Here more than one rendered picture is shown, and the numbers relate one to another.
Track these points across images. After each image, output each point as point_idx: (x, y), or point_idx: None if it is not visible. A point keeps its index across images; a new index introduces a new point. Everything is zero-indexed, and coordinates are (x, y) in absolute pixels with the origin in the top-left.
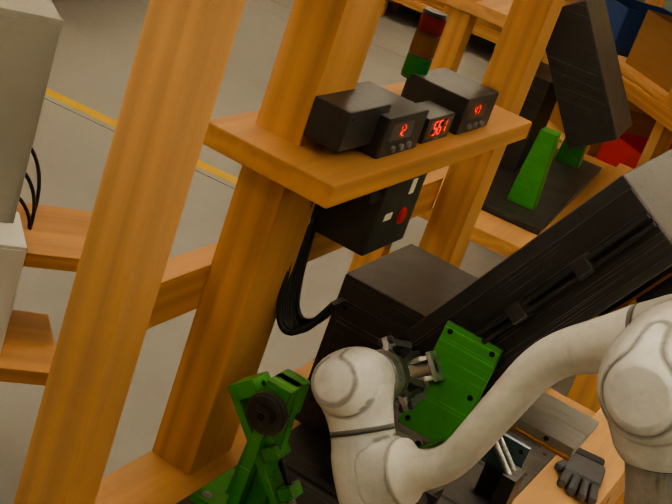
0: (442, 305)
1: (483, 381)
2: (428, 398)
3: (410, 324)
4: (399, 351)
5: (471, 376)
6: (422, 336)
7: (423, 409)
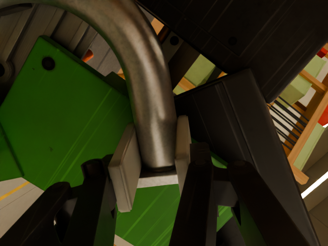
0: (290, 171)
1: (121, 233)
2: (93, 121)
3: (259, 68)
4: (229, 177)
5: (133, 214)
6: (233, 106)
7: (68, 106)
